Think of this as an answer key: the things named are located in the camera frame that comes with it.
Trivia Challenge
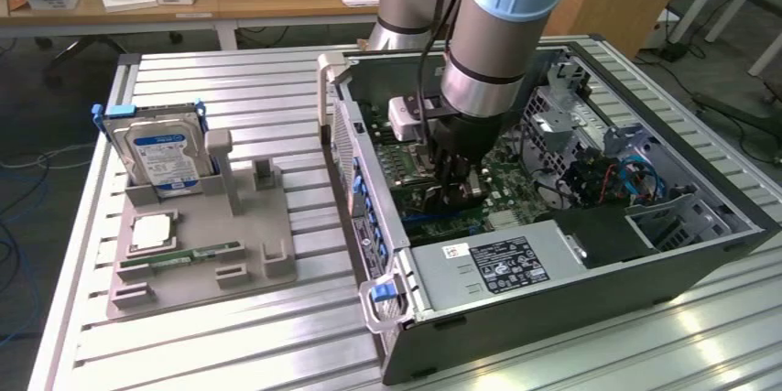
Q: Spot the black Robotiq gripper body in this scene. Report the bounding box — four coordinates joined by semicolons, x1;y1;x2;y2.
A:
425;112;498;161

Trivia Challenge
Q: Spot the CPU socket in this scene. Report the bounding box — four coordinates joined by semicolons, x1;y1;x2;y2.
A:
406;142;436;178

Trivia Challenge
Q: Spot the green motherboard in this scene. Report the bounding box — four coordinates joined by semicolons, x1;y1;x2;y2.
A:
358;102;540;245

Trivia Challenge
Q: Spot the metal disk bay cage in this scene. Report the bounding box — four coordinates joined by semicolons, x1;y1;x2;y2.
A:
521;83;613;173

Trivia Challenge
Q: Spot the grey power supply unit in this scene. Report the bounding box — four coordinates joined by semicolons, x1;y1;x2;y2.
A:
406;220;587;314

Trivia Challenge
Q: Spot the open black PC case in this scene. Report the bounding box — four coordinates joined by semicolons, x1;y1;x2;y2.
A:
314;40;782;386

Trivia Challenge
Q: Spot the black office chair base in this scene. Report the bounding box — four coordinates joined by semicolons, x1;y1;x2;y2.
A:
691;82;782;136

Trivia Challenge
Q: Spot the grey plastic parts rack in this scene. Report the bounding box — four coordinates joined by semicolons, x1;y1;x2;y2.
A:
103;129;300;321

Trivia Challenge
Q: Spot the hard disk with blue caddy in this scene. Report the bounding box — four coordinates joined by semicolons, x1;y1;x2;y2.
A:
89;97;212;200

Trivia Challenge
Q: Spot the green RAM stick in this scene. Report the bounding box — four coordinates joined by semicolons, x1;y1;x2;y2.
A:
119;244;242;271

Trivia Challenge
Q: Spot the silver CPU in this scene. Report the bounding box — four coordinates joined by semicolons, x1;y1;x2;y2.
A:
130;215;174;250

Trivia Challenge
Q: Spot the black chair base with castors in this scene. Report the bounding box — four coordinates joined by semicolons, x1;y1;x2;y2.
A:
34;32;185;86

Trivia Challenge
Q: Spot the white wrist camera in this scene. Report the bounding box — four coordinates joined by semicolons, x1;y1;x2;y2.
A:
386;95;430;143

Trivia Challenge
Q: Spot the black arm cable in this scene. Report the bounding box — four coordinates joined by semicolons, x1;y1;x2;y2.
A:
416;0;462;147

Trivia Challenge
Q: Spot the red wire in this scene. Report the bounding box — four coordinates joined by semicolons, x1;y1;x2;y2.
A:
596;163;613;202

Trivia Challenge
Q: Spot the blue wire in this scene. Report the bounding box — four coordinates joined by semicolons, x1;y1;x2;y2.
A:
615;157;668;205

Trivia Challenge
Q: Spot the grey disk bay bracket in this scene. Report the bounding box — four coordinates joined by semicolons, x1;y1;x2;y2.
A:
621;192;733;253

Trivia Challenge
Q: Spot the blue floor cable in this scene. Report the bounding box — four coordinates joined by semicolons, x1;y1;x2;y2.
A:
0;166;50;347

